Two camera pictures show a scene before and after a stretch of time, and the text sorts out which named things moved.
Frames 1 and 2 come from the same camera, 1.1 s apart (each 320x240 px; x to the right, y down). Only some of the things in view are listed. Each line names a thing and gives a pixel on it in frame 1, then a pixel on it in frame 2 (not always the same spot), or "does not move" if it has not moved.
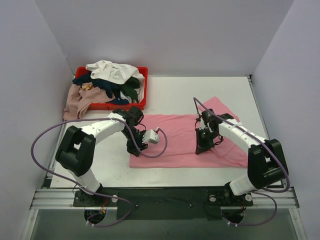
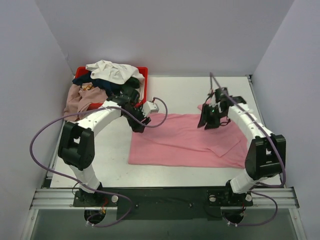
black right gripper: x=203 y=138 to x=211 y=112
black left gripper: x=135 y=144 to x=136 y=120
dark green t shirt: x=128 y=88 does not move
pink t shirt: x=172 y=140 does not move
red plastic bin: x=80 y=71 does not move
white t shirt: x=115 y=73 does not move
